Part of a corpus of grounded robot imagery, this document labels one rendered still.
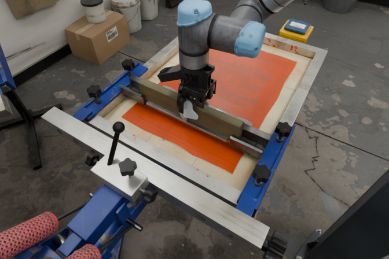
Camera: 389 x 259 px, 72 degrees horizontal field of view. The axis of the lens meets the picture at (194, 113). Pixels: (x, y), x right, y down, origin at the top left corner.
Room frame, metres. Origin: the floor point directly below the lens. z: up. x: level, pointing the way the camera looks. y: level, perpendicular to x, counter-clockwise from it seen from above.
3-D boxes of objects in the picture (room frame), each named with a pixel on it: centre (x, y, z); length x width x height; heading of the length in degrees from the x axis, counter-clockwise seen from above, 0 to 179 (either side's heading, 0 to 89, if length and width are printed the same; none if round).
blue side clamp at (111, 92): (0.69, 0.27, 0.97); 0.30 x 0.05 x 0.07; 148
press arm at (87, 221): (0.27, 0.20, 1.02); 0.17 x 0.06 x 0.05; 148
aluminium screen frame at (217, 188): (0.75, -0.09, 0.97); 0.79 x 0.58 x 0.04; 148
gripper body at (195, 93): (0.56, -0.01, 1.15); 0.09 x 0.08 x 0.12; 59
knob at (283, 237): (0.18, -0.16, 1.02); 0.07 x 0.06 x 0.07; 148
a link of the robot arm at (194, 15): (0.56, 0.00, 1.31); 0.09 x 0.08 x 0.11; 67
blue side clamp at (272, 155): (0.40, -0.20, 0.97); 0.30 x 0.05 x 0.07; 148
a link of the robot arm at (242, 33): (0.54, -0.10, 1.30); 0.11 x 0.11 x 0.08; 67
